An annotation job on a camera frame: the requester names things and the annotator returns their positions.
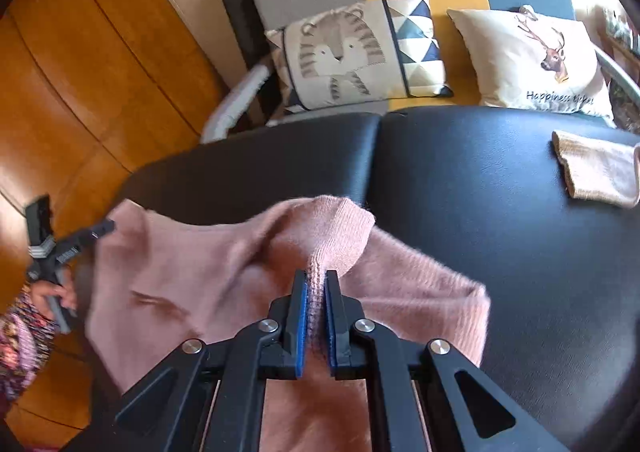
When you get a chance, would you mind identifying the rolled black mat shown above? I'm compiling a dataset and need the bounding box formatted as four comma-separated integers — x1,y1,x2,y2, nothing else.
214,0,273,128

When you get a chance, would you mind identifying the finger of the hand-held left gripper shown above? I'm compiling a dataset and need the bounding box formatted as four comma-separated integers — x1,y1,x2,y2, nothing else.
70,219,117,254

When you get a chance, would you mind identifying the orange wooden wardrobe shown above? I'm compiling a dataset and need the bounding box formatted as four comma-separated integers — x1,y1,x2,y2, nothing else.
0,0,236,452

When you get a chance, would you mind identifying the dark round table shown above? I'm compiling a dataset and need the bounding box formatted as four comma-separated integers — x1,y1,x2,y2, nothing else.
65,107,640,452

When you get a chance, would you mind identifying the tiger print cushion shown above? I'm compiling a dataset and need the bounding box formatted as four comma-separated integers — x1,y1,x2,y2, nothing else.
265,0,455,115

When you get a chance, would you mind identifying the folded tan knit cloth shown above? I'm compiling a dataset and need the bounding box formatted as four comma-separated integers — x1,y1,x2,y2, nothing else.
551,129,640,209

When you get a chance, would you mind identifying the cluttered desk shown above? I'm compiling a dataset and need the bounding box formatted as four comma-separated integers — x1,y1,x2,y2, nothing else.
597,2,640,133

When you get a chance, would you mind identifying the pink knit sweater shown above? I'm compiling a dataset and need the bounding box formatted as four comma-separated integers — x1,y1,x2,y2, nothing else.
85,194,491,452

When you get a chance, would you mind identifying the deer print cushion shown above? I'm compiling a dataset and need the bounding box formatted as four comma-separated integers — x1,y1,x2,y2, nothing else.
446,4,616,122

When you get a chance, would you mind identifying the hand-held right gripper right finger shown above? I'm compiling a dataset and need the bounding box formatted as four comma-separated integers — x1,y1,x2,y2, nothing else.
324,270,571,452

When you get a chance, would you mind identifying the person's left hand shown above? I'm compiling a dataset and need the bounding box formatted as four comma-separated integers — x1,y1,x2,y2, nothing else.
30,279,78,318

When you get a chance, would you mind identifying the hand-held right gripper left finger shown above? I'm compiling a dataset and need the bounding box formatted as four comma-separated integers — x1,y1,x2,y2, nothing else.
75,270,308,452

